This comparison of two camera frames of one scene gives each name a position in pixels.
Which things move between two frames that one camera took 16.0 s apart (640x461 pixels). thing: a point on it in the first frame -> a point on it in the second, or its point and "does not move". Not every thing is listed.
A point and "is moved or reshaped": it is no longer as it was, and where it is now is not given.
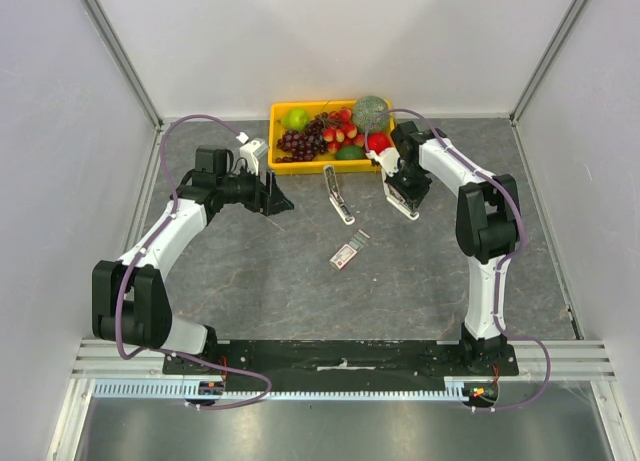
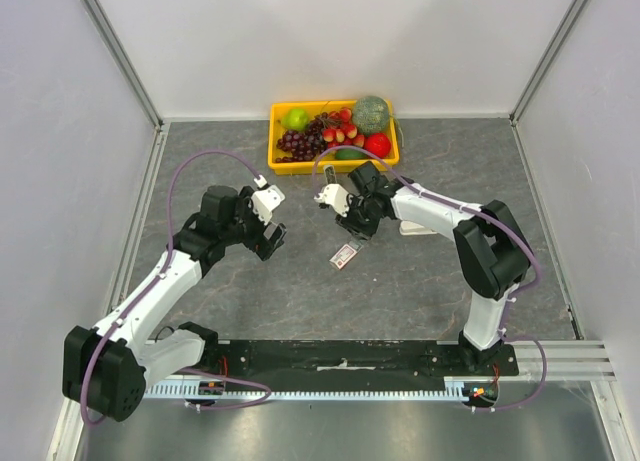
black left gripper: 268,199 -> 259,243
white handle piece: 397,200 is moved or reshaped
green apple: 296,119 does not move
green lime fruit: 350,152 does not move
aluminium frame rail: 569,359 does not move
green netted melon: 366,108 does not move
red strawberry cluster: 341,132 does not move
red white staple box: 348,252 does not move
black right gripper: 409,184 -> 358,222
